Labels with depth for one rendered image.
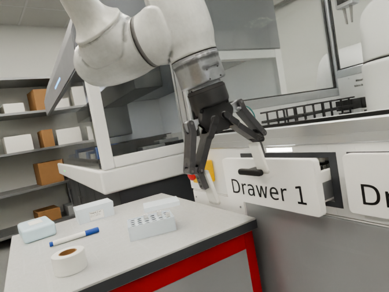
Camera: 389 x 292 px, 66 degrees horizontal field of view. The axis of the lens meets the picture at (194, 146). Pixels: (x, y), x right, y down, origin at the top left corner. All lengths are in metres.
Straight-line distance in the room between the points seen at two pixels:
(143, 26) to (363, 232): 0.55
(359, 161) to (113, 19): 0.50
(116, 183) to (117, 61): 0.84
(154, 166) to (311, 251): 0.87
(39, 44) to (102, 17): 4.42
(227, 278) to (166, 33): 0.60
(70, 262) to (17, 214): 4.00
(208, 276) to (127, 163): 0.74
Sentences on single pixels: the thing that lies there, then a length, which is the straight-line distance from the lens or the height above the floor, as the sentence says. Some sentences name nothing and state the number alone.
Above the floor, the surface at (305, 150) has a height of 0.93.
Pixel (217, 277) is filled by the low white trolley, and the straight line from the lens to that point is 0.81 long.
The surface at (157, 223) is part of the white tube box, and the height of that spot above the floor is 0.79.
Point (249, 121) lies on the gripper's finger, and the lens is 0.63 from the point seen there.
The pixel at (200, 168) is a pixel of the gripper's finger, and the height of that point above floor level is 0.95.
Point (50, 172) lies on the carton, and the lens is 4.29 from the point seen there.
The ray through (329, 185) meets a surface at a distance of 0.66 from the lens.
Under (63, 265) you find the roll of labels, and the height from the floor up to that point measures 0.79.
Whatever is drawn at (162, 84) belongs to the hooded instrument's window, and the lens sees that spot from 1.50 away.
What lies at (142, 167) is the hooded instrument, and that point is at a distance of 1.40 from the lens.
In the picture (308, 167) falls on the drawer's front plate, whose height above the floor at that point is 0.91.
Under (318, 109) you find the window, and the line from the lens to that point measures 0.67.
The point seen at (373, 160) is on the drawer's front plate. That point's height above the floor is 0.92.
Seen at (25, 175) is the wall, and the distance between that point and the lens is 4.68.
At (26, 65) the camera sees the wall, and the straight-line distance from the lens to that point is 4.88.
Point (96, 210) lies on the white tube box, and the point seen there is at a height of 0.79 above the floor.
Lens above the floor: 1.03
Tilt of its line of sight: 4 degrees down
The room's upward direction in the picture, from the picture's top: 10 degrees counter-clockwise
